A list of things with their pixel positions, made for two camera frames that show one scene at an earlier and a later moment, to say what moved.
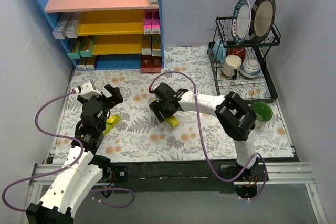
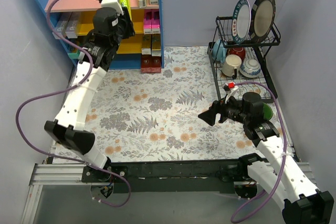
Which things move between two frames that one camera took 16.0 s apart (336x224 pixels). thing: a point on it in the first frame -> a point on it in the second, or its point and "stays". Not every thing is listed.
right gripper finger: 154,106 -> 209,116
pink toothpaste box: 147,21 stays
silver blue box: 146,44 stays
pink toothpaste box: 155,21 stays
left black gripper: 105,98 -> 126,27
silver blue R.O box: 156,45 stays
